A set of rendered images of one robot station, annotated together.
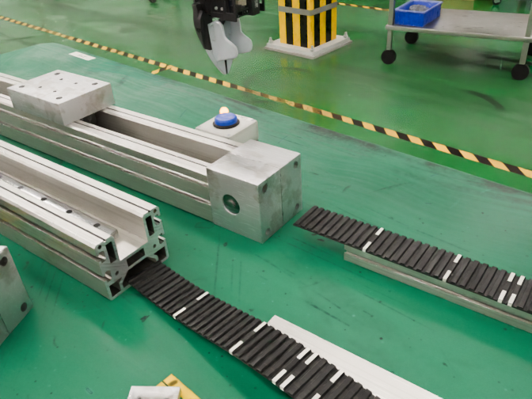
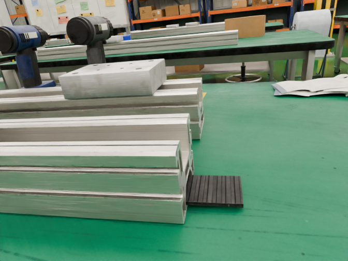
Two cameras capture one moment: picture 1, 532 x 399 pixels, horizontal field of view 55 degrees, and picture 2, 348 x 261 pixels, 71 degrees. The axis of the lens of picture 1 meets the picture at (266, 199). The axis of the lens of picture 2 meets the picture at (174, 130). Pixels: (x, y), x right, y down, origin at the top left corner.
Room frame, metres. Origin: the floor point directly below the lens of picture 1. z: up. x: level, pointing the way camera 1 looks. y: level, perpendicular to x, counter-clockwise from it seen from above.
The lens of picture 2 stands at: (1.37, 0.56, 0.97)
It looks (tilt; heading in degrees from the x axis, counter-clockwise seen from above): 24 degrees down; 154
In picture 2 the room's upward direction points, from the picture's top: 7 degrees counter-clockwise
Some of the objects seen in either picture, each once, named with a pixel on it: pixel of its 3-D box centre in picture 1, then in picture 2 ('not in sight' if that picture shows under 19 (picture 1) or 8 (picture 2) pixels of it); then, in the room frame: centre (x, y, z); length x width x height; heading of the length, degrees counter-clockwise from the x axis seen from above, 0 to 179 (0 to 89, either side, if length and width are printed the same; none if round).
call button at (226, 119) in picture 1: (226, 121); not in sight; (0.83, 0.06, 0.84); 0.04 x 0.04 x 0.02
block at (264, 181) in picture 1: (261, 185); not in sight; (0.64, 0.01, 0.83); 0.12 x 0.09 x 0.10; 141
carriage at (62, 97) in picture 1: (62, 102); not in sight; (0.91, 0.36, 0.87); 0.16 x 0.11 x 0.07; 51
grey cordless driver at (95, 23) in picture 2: not in sight; (104, 61); (0.69, 0.70, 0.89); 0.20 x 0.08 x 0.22; 143
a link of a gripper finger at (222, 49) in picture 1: (224, 50); not in sight; (0.81, 0.05, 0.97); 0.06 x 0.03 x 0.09; 50
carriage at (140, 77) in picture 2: not in sight; (118, 85); (0.92, 0.67, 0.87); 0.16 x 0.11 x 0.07; 51
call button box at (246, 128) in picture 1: (225, 139); not in sight; (0.82, 0.06, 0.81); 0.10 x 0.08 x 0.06; 141
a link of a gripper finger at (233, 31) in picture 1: (237, 44); not in sight; (0.83, 0.03, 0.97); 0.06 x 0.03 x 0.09; 50
